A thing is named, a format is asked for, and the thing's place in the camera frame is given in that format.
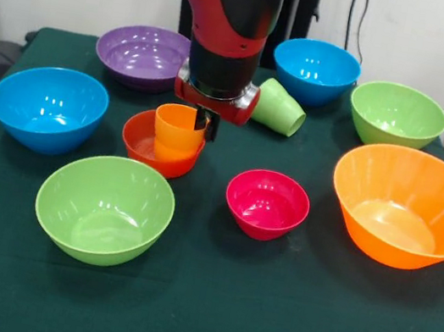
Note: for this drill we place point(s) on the small red-orange plastic bowl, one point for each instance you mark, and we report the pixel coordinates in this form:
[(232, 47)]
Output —
[(138, 151)]

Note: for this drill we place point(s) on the purple plastic bowl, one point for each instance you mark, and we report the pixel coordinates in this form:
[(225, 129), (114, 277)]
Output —
[(138, 56)]

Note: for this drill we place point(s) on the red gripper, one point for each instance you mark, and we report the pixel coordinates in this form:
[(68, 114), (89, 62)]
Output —
[(232, 109)]

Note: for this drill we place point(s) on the green plastic cup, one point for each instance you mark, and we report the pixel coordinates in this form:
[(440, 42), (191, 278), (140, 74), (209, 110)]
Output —
[(279, 107)]

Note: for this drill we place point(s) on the large orange plastic bowl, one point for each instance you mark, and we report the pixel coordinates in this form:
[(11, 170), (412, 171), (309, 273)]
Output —
[(405, 198)]

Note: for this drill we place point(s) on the small pink plastic bowl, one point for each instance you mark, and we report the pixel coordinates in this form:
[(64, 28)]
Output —
[(266, 208)]

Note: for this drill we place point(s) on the green plastic bowl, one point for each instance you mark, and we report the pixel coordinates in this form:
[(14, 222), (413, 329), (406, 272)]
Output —
[(103, 205), (393, 119)]

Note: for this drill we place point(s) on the dark green tablecloth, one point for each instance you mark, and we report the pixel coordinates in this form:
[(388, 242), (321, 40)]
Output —
[(223, 304)]

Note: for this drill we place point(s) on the blue plastic bowl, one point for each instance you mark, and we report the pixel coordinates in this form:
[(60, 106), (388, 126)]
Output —
[(43, 108), (317, 90)]

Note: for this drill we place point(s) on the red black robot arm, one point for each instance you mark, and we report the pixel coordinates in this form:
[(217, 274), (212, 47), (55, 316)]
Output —
[(223, 11)]

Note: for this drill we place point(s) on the orange plastic cup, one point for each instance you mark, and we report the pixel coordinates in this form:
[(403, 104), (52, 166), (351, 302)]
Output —
[(172, 131)]

